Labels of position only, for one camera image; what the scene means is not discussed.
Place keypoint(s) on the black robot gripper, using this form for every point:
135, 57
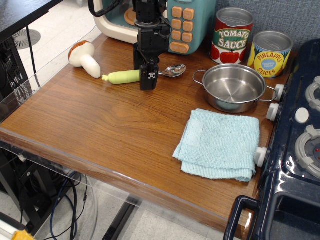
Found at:
151, 43

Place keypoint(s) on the spoon with green handle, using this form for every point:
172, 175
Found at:
132, 76

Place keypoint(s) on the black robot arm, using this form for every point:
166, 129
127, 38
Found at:
149, 14

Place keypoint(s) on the plush mushroom toy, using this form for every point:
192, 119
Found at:
82, 55

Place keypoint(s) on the small steel pot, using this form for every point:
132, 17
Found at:
234, 88

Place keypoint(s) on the toy microwave oven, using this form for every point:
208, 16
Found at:
191, 21

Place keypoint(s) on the tomato sauce can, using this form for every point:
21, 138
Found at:
233, 27

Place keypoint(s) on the light blue folded cloth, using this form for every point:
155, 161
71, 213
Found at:
219, 146

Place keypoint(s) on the pineapple slices can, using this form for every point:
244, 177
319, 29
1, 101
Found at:
269, 53

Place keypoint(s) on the black computer tower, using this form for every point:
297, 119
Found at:
13, 76

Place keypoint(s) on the clear acrylic side panel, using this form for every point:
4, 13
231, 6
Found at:
50, 56

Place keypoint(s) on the black table leg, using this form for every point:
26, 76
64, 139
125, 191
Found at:
121, 219

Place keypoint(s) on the dark blue toy stove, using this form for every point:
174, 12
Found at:
288, 204

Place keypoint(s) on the yellow object at corner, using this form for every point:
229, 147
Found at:
17, 235

